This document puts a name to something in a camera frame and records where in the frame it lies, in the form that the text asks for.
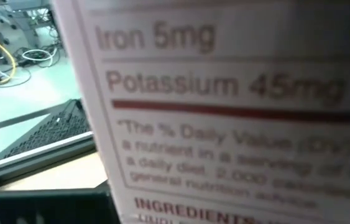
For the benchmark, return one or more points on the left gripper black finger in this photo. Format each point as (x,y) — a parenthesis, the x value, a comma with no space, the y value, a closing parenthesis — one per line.
(38,207)

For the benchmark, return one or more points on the pink strawberry yogurt cereal box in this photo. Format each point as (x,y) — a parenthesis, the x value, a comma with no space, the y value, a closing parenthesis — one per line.
(224,124)

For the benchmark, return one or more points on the black computer keyboard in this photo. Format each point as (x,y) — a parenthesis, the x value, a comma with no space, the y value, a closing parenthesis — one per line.
(47,130)

